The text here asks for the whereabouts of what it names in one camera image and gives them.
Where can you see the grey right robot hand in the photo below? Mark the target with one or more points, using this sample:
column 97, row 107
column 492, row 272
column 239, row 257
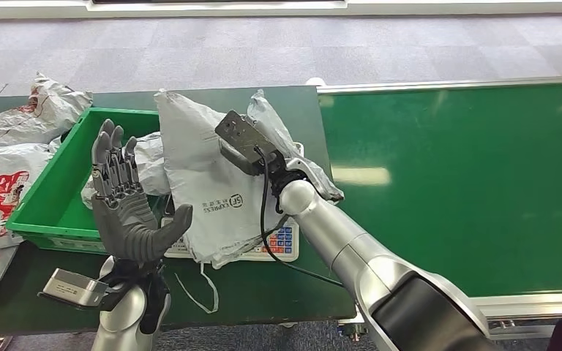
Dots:
column 242, row 162

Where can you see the grey SF Express mailer package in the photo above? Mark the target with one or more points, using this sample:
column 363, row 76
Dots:
column 198, row 160

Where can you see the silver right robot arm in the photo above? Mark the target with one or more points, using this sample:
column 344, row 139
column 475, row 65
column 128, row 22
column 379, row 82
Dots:
column 358, row 257

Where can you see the plain grey mailer package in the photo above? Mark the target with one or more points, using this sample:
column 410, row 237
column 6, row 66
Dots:
column 152, row 164

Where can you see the green plastic box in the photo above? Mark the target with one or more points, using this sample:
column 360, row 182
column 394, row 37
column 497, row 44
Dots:
column 58, row 194

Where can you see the crumpled grey package red print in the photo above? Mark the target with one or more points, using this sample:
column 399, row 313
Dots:
column 29, row 123

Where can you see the white electronic scale steel tray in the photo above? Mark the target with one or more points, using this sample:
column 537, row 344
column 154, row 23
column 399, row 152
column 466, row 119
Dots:
column 283, row 242

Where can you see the thin white plastic strip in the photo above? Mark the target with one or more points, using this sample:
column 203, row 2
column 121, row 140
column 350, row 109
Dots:
column 217, row 295

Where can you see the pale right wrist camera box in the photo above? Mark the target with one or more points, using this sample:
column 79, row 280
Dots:
column 242, row 133

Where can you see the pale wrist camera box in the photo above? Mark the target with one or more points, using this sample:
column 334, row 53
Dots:
column 242, row 133
column 75, row 288

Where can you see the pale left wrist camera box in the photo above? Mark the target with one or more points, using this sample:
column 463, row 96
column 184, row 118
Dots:
column 75, row 288

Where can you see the aluminium conveyor frame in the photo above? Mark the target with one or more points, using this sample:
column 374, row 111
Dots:
column 543, row 305

